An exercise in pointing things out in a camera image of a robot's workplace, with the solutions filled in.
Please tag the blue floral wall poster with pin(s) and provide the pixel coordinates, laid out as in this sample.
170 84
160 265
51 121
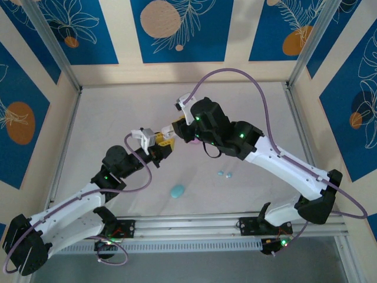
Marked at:
17 85
347 141
330 38
1 227
265 35
206 44
29 38
372 227
97 44

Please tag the aluminium table side rail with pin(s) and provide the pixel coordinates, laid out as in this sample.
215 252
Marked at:
66 141
303 129

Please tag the blue earbud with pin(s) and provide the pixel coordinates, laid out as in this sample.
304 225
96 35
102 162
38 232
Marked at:
229 175
220 173

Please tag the blue earbud charging case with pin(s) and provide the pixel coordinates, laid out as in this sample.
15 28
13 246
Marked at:
177 191

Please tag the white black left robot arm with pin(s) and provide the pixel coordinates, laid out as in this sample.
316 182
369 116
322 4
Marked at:
67 203

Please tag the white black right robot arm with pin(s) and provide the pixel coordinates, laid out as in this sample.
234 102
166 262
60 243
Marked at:
282 165

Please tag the small black controller board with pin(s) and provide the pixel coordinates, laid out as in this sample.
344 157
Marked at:
269 246
103 246

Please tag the aluminium frame post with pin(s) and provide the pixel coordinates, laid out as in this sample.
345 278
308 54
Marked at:
312 44
56 47

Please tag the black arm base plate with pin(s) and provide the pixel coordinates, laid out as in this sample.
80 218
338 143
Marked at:
129 228
248 225

